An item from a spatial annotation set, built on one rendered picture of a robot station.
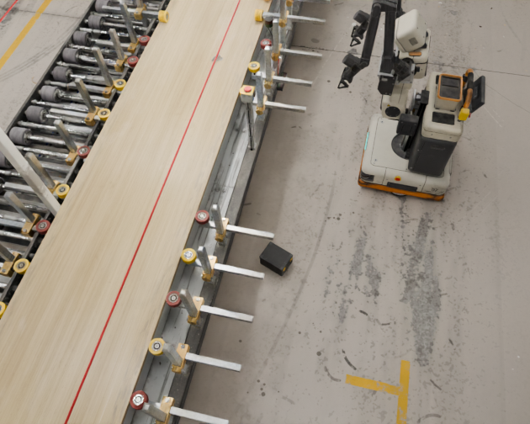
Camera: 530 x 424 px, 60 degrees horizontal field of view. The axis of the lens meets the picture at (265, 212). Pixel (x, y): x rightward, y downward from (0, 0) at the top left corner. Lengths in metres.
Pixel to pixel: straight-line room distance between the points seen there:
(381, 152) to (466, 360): 1.60
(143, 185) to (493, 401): 2.55
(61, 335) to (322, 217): 2.06
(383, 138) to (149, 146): 1.84
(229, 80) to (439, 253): 1.98
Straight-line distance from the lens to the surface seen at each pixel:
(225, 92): 3.23
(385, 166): 3.66
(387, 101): 3.35
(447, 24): 5.49
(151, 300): 2.47
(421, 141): 3.38
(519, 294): 3.77
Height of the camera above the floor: 3.14
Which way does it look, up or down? 59 degrees down
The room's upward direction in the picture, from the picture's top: 3 degrees counter-clockwise
